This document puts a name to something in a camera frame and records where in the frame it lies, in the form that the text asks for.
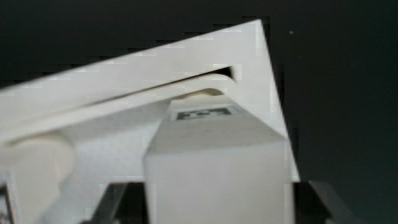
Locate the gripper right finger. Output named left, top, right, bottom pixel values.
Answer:
left=310, top=181, right=363, bottom=224

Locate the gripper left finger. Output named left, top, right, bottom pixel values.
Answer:
left=82, top=183, right=127, bottom=224

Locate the white leg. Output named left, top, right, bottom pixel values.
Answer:
left=145, top=95, right=296, bottom=224
left=0, top=133, right=75, bottom=224

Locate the white desk top tray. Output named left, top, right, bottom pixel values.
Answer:
left=0, top=18, right=301, bottom=224

